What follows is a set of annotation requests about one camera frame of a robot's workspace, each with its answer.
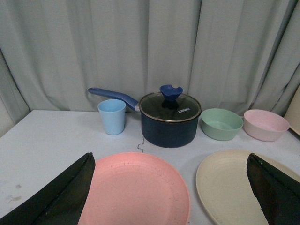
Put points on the grey curtain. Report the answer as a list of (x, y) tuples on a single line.
[(231, 54)]

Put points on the pink plate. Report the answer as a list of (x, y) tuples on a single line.
[(136, 188)]

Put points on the cream toaster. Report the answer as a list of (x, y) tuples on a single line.
[(293, 115)]

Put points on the dark blue saucepan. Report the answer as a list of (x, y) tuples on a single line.
[(162, 134)]

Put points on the pink bowl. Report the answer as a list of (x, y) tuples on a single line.
[(264, 125)]

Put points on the glass pot lid blue knob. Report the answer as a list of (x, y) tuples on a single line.
[(170, 104)]

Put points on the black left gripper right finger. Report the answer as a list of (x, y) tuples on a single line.
[(277, 193)]

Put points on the cream plate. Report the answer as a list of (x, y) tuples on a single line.
[(224, 189)]

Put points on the light blue cup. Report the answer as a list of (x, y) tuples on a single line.
[(112, 113)]

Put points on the green bowl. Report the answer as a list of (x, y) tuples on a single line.
[(220, 124)]

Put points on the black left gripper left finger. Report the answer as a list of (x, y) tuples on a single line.
[(61, 201)]

